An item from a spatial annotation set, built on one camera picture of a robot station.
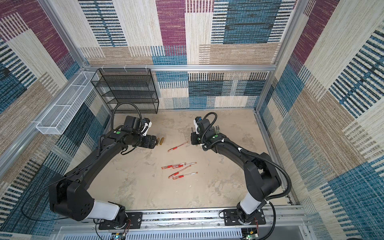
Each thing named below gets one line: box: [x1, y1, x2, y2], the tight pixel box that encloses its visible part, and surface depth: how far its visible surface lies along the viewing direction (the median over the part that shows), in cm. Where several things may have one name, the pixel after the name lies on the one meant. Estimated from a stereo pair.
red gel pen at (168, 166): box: [161, 162, 187, 170], surface depth 93 cm
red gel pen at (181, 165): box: [172, 162, 197, 169], surface depth 93 cm
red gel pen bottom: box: [172, 171, 199, 180], surface depth 89 cm
